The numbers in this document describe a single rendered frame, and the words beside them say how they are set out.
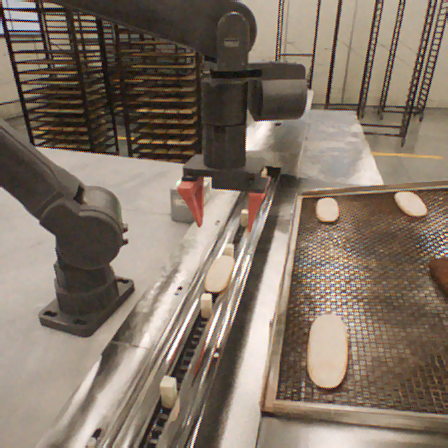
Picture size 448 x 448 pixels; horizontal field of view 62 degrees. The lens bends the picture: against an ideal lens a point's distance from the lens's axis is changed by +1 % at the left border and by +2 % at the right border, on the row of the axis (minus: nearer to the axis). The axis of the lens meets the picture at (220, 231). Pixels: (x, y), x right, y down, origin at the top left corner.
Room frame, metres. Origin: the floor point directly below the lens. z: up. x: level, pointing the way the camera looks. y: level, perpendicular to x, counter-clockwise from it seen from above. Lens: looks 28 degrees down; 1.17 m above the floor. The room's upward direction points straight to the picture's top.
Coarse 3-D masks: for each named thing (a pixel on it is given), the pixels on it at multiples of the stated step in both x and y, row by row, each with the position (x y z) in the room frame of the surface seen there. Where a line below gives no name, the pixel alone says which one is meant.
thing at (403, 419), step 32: (320, 192) 0.69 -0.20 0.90; (352, 192) 0.67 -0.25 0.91; (384, 192) 0.65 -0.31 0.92; (416, 192) 0.63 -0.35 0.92; (320, 224) 0.56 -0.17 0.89; (416, 224) 0.51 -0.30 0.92; (288, 256) 0.46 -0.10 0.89; (352, 256) 0.45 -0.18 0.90; (384, 256) 0.43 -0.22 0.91; (288, 288) 0.38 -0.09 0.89; (320, 288) 0.38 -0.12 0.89; (416, 288) 0.35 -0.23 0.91; (288, 320) 0.33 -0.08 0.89; (384, 320) 0.31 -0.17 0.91; (416, 320) 0.30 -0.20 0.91; (288, 352) 0.28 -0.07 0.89; (384, 352) 0.26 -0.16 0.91; (416, 352) 0.26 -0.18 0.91; (416, 384) 0.22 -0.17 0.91; (288, 416) 0.21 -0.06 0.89; (320, 416) 0.20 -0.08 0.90; (352, 416) 0.20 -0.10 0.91; (384, 416) 0.19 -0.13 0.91; (416, 416) 0.19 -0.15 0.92
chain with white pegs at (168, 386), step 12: (240, 228) 0.65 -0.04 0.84; (240, 240) 0.60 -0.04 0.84; (228, 252) 0.53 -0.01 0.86; (204, 300) 0.39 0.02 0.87; (216, 300) 0.43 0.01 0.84; (204, 312) 0.39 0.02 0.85; (204, 324) 0.38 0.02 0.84; (192, 336) 0.35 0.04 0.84; (192, 360) 0.31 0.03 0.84; (180, 372) 0.31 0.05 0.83; (168, 384) 0.26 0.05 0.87; (180, 384) 0.28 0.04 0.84; (168, 396) 0.25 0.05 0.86; (168, 408) 0.25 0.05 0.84; (156, 420) 0.24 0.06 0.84; (156, 432) 0.23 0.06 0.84; (156, 444) 0.21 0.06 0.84
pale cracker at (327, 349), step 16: (320, 320) 0.31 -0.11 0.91; (336, 320) 0.31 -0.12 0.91; (320, 336) 0.28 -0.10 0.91; (336, 336) 0.28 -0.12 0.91; (320, 352) 0.26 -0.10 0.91; (336, 352) 0.26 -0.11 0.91; (320, 368) 0.24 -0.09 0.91; (336, 368) 0.24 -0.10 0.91; (320, 384) 0.23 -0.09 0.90; (336, 384) 0.23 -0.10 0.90
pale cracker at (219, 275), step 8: (224, 256) 0.52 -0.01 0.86; (216, 264) 0.49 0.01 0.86; (224, 264) 0.49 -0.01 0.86; (232, 264) 0.49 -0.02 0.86; (208, 272) 0.47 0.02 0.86; (216, 272) 0.47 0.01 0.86; (224, 272) 0.47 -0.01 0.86; (232, 272) 0.48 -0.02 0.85; (208, 280) 0.45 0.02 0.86; (216, 280) 0.45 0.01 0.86; (224, 280) 0.45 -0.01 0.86; (208, 288) 0.43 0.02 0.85; (216, 288) 0.43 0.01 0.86; (224, 288) 0.44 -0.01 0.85
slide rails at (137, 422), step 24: (240, 216) 0.69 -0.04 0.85; (240, 264) 0.50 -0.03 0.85; (192, 312) 0.39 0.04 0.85; (216, 312) 0.39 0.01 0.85; (216, 336) 0.34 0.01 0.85; (168, 360) 0.31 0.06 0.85; (144, 384) 0.27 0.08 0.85; (192, 384) 0.27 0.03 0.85; (144, 408) 0.24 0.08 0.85; (120, 432) 0.22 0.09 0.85; (144, 432) 0.22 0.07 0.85; (168, 432) 0.22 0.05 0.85
